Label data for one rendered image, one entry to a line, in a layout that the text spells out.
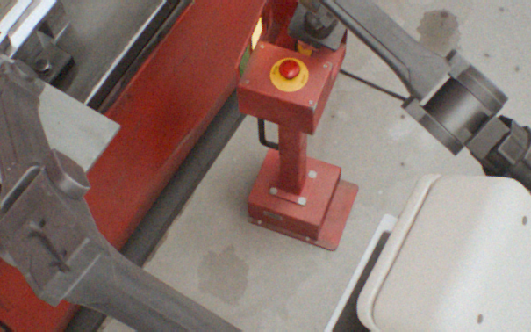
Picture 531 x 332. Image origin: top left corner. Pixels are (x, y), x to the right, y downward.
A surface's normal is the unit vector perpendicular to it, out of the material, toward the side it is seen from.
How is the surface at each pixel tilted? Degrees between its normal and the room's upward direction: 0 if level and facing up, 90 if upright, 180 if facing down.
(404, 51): 32
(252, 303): 0
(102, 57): 0
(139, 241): 0
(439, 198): 42
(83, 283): 53
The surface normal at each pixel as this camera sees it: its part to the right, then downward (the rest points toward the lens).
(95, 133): -0.03, -0.39
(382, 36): -0.04, 0.15
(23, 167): -0.69, -0.52
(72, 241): -0.50, -0.33
